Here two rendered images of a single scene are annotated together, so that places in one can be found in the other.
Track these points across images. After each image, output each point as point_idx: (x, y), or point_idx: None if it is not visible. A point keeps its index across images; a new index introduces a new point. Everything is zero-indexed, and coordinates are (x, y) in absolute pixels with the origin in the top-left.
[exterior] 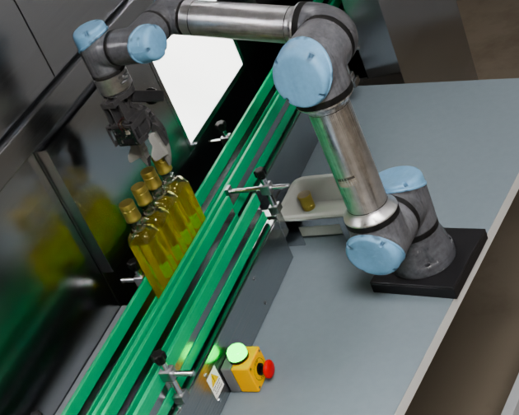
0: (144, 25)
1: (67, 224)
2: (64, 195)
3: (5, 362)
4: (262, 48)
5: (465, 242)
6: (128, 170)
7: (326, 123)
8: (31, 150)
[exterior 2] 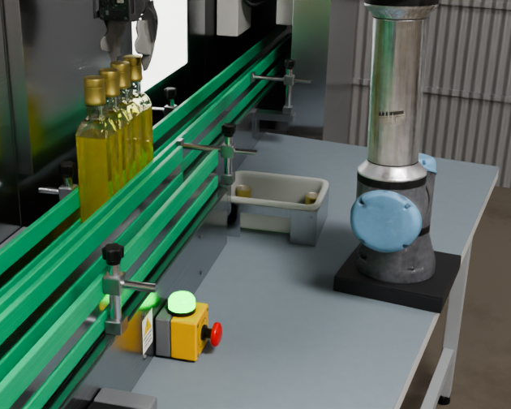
0: None
1: (2, 86)
2: (13, 47)
3: None
4: (198, 66)
5: (443, 262)
6: (80, 75)
7: (401, 30)
8: None
